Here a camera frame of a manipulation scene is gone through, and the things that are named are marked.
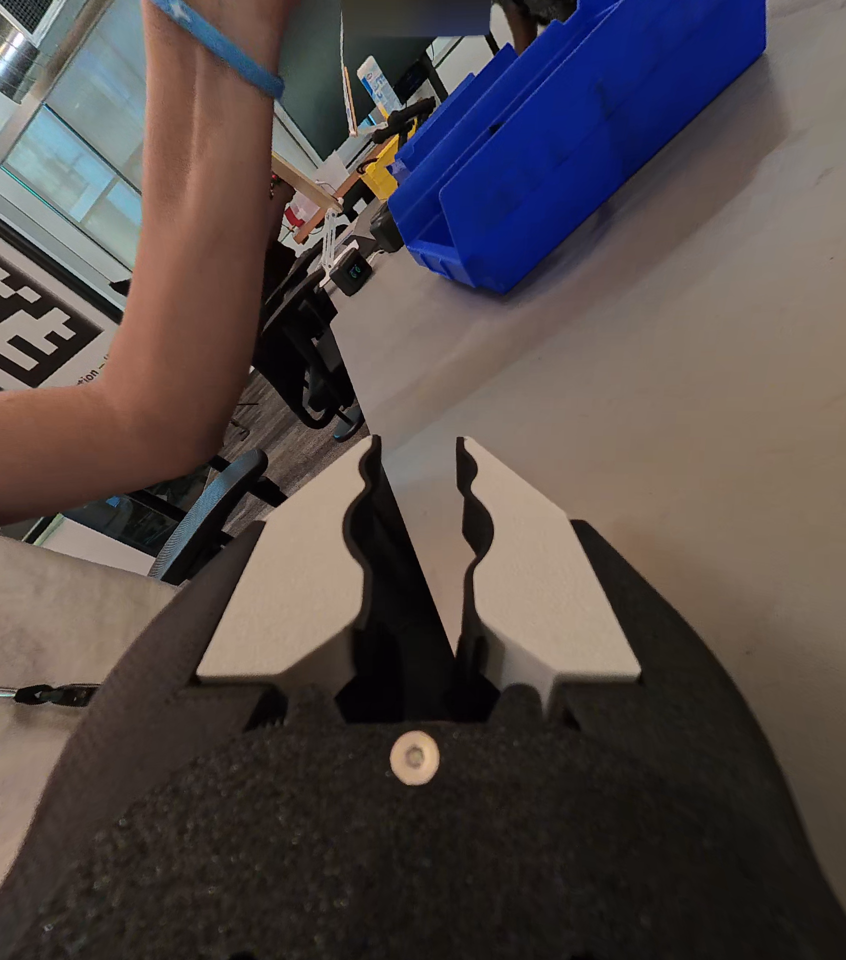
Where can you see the blue wristband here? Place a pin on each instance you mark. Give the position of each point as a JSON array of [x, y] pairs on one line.
[[243, 67]]

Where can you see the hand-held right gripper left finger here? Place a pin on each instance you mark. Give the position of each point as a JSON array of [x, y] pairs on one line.
[[288, 600]]

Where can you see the black device with green display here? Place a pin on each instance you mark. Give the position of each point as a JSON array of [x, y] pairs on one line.
[[354, 274]]

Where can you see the black screen with wooden frame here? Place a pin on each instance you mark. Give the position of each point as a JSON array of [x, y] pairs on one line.
[[310, 120]]

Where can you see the black office chair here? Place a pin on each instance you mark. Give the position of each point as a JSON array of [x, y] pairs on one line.
[[205, 510], [295, 352]]

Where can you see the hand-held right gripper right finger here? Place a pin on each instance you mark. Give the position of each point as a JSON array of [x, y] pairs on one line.
[[550, 600]]

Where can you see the grey desk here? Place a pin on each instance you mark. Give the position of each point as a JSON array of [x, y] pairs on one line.
[[693, 375]]

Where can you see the silver air duct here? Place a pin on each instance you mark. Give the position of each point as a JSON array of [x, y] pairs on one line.
[[3, 52]]

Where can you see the small yellow bin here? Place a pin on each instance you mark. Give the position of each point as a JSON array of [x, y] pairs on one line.
[[382, 176]]

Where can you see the white screen stand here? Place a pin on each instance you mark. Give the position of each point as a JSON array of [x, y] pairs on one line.
[[329, 240]]

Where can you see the white canister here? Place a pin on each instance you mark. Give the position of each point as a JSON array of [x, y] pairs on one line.
[[376, 86]]

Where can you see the printed tag poster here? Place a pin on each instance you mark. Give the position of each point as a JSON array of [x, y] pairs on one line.
[[10, 315]]

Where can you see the blue plastic bin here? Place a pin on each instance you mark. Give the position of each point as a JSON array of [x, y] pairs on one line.
[[543, 187]]

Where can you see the person's pale clothing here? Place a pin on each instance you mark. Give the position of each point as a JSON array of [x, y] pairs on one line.
[[18, 615]]

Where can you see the person's left forearm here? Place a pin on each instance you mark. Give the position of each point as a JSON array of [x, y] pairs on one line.
[[168, 300]]

